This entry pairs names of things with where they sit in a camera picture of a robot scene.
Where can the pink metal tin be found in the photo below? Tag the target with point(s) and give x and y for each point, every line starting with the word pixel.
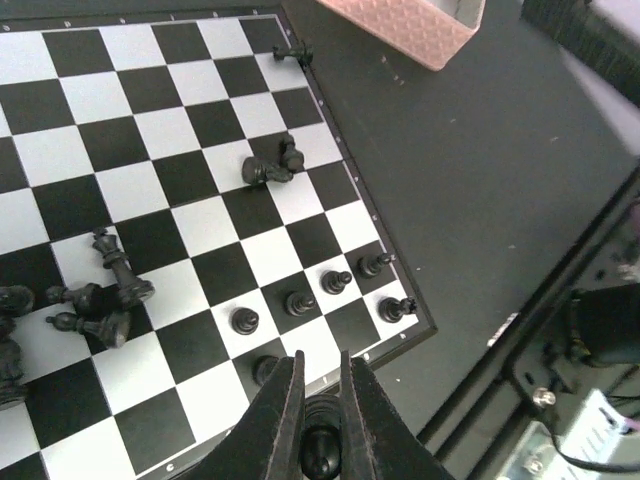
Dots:
pixel 429 32

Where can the black pawn by knight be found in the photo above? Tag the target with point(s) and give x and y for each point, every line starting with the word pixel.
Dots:
pixel 290 157

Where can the black king lying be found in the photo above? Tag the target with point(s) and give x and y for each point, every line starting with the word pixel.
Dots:
pixel 132 290

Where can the black and white chessboard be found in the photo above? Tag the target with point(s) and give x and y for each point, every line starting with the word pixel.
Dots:
pixel 140 125

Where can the black piece cluster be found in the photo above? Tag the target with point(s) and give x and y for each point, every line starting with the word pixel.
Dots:
pixel 112 330

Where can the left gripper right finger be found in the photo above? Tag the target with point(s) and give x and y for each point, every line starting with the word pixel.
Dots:
pixel 376 443

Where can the black knight lying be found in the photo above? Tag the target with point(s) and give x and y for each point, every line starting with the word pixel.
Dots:
pixel 256 171

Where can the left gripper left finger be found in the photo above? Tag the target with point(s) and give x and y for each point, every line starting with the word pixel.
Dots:
pixel 266 442

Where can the black rook in corner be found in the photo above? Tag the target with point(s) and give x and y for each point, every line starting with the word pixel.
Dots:
pixel 392 310

